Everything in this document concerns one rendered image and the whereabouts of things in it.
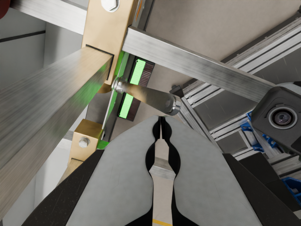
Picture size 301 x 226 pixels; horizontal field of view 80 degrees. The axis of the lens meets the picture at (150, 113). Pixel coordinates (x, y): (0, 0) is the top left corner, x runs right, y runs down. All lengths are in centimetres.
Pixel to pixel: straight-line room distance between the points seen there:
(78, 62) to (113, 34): 7
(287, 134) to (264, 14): 106
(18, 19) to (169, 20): 80
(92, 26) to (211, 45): 97
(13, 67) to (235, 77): 44
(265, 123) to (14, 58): 47
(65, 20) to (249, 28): 106
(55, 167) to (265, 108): 75
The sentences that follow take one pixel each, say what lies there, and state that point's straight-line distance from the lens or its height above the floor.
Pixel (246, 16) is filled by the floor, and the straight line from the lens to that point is 121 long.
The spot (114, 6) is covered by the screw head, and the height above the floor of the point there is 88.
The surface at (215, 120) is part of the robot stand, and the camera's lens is 111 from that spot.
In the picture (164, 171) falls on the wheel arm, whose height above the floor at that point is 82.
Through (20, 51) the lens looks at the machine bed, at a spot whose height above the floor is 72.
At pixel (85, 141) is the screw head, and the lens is 38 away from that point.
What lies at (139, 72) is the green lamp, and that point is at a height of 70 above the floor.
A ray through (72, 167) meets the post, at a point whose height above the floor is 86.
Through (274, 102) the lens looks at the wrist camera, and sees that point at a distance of 20.
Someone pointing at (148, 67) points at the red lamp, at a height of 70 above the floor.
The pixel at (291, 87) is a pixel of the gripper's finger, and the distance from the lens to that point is 32.
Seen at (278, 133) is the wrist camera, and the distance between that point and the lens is 21.
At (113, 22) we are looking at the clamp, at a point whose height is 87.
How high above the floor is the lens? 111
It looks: 60 degrees down
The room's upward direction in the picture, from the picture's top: 175 degrees counter-clockwise
